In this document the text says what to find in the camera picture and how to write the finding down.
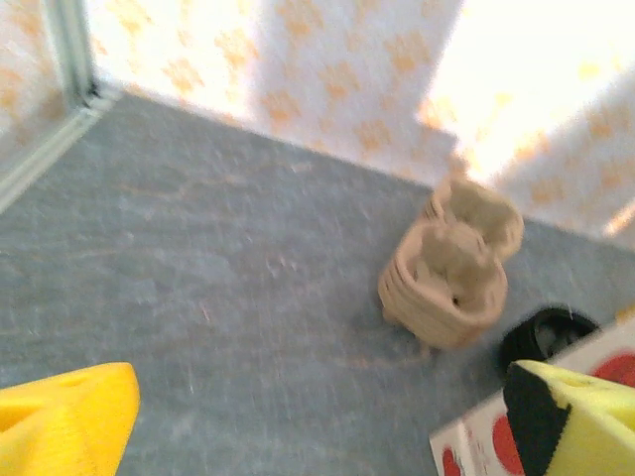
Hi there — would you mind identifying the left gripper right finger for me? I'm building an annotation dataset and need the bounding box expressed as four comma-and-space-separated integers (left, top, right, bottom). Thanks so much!
505, 359, 635, 476

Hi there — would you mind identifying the aluminium left side rail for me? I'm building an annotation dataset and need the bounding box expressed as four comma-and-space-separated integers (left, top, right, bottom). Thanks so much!
0, 88, 123, 212

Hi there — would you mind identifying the aluminium left frame post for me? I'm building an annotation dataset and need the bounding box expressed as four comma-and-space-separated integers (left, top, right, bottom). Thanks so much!
42, 0, 100, 108

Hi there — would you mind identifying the stack of cardboard cup carriers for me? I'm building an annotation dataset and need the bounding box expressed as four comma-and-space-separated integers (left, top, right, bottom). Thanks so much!
376, 177, 527, 352

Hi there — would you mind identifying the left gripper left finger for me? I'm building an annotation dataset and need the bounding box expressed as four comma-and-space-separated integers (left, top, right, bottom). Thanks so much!
0, 361, 141, 476

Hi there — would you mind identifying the red paper gift bag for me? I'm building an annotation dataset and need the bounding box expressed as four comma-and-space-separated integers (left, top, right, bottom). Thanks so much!
429, 316, 635, 476

